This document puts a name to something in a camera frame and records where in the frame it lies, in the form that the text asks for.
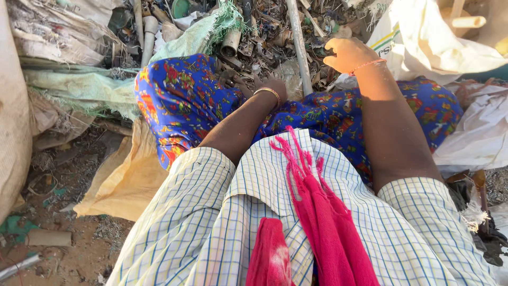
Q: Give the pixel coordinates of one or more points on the crumpled white plastic sack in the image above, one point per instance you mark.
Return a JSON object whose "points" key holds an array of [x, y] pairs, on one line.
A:
{"points": [[476, 135]]}

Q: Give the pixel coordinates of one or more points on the person's left fingers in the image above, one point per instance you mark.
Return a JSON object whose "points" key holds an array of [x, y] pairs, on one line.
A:
{"points": [[234, 79]]}

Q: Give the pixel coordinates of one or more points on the person's right hand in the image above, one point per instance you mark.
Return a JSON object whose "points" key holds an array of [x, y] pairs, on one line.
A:
{"points": [[353, 55]]}

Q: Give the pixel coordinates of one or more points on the dirty tan sack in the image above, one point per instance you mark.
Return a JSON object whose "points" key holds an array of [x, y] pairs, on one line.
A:
{"points": [[59, 31]]}

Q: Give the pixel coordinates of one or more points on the person's left hand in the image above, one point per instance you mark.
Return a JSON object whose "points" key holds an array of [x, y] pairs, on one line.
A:
{"points": [[268, 88]]}

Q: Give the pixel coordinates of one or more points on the heap of scrap debris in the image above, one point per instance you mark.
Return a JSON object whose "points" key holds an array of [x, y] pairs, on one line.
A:
{"points": [[266, 39]]}

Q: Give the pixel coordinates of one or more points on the brown cardboard tube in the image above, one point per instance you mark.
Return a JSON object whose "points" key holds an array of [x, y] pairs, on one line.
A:
{"points": [[49, 237]]}

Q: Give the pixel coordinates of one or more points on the yellow woven sack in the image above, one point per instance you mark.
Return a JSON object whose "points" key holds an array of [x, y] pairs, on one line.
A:
{"points": [[127, 182]]}

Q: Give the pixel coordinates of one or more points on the pink fringed scarf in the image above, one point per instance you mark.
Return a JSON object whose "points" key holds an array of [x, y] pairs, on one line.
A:
{"points": [[329, 226]]}

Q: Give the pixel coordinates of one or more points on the checked white shirt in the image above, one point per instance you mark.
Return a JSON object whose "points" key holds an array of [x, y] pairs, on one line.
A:
{"points": [[190, 222]]}

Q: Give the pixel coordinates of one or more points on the short grey pipe piece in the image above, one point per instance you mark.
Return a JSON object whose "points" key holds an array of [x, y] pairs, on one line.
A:
{"points": [[231, 43]]}

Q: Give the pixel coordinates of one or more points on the pale green woven sack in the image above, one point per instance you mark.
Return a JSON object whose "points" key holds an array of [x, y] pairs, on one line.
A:
{"points": [[83, 87]]}

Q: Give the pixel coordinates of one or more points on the long grey pipe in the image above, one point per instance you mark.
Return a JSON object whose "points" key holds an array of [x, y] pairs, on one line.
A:
{"points": [[299, 43]]}

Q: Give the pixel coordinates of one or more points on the gold bangle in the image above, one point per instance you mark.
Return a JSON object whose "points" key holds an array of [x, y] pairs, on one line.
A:
{"points": [[269, 91]]}

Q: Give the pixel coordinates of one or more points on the large beige woven sack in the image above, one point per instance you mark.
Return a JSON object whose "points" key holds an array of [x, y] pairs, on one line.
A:
{"points": [[12, 119]]}

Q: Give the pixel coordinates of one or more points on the blue printed skirt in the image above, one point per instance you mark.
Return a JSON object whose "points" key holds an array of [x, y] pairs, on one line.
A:
{"points": [[186, 99]]}

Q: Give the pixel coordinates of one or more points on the white printed sack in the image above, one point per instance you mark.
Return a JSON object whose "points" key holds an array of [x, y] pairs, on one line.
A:
{"points": [[432, 43]]}

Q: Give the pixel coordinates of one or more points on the frayed green woven cloth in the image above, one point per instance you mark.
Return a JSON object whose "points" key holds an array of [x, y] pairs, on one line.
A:
{"points": [[194, 37]]}

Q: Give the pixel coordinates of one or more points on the white bent pipe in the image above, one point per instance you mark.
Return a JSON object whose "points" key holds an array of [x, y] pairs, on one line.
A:
{"points": [[149, 39]]}

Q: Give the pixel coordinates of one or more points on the dusty grey pipe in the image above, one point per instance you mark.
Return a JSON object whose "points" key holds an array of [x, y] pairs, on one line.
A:
{"points": [[18, 267]]}

